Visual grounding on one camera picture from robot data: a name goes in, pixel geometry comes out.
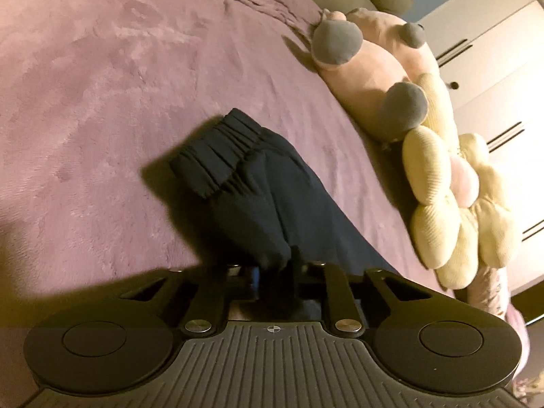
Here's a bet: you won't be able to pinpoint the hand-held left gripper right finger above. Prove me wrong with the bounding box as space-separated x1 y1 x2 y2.
291 259 455 335

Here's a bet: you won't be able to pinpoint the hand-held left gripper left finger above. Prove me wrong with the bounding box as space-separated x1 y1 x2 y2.
119 263 262 336

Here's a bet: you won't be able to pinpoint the dark navy pants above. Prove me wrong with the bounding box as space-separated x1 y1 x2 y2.
169 108 400 321

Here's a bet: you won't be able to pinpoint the cream flower cushion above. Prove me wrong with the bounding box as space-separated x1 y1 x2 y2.
402 72 521 290

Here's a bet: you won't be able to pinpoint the long pink rabbit plush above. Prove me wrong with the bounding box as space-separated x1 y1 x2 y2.
465 263 532 349

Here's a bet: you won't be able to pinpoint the pink plush toy grey feet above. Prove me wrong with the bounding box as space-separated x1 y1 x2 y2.
310 7 457 145

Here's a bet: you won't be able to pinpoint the white wardrobe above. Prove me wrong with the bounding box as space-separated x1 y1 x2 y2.
414 0 544 321

